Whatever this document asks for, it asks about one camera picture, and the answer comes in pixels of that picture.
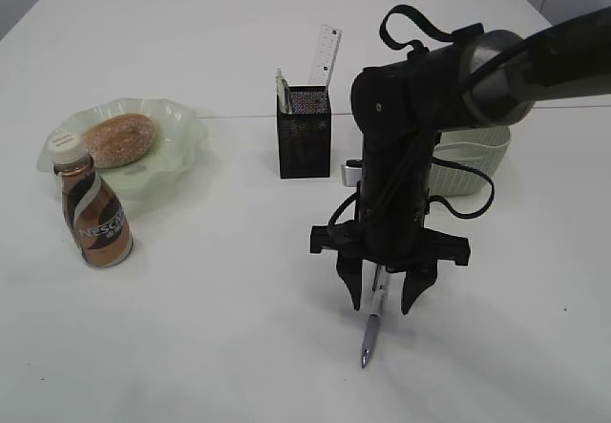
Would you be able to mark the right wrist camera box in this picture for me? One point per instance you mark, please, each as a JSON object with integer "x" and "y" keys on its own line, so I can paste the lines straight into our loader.
{"x": 351, "y": 172}

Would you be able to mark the clear plastic ruler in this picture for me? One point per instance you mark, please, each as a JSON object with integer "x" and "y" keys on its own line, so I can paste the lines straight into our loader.
{"x": 326, "y": 52}

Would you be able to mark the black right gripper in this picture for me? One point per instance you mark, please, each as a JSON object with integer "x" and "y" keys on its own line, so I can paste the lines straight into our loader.
{"x": 398, "y": 240}

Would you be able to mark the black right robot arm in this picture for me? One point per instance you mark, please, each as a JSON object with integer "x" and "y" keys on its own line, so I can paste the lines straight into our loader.
{"x": 476, "y": 79}

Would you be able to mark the yellow grip pen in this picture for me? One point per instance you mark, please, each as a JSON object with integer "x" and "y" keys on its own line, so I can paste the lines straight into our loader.
{"x": 280, "y": 95}

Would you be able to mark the green plastic woven basket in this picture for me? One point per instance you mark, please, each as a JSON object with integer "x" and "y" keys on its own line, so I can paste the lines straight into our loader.
{"x": 480, "y": 149}

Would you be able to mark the translucent green wavy plate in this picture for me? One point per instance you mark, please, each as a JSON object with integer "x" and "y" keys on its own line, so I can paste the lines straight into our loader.
{"x": 180, "y": 134}

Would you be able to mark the white grey pen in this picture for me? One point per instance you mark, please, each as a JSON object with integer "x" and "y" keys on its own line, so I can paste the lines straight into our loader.
{"x": 379, "y": 293}

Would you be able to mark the golden bread roll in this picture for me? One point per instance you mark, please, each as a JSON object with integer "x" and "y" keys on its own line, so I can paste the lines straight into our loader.
{"x": 120, "y": 140}

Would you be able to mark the black mesh pen holder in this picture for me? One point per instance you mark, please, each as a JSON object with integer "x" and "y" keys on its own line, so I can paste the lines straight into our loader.
{"x": 304, "y": 133}

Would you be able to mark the brown Nescafe coffee bottle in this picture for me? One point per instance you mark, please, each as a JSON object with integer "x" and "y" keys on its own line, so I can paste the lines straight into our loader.
{"x": 91, "y": 209}

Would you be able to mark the blue patterned pen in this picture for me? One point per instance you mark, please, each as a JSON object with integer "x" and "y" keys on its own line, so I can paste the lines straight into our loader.
{"x": 286, "y": 98}

